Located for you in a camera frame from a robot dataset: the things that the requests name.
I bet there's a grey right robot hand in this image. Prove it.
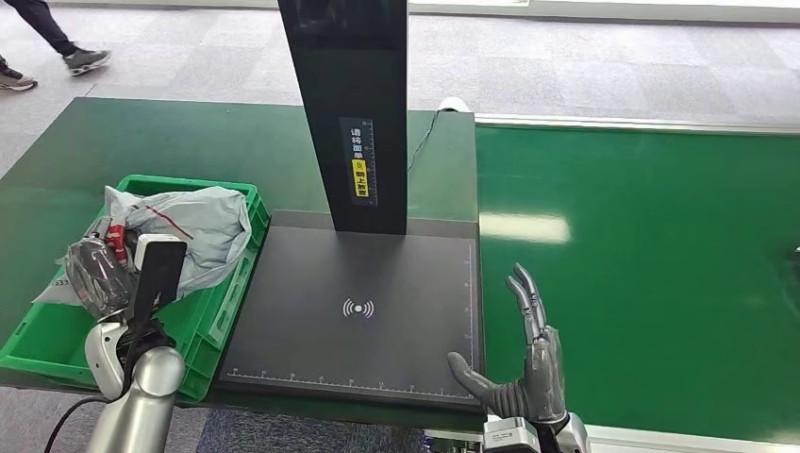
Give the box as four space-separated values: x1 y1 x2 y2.
447 262 569 428

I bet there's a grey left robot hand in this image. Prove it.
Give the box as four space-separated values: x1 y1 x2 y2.
64 233 137 321

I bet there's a grey plastic mailer package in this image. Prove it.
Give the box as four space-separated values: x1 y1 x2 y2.
32 185 253 308

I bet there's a green conveyor belt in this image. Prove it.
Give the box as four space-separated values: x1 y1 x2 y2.
474 114 800 453

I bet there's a black inbound scanner machine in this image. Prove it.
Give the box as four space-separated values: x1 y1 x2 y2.
216 0 486 416

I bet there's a green plastic crate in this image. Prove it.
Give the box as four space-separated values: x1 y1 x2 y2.
0 174 272 403

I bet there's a person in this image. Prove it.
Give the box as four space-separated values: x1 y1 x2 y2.
0 0 114 93

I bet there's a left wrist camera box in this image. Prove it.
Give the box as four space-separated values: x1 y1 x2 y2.
126 232 190 327

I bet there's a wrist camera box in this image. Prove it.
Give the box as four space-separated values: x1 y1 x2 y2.
126 232 190 327
481 414 542 453

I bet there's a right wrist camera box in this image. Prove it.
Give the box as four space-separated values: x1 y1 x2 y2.
481 414 542 453

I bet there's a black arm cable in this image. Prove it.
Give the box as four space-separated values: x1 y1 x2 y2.
42 394 108 453

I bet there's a thin black machine cable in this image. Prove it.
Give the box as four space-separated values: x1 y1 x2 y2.
407 109 442 175

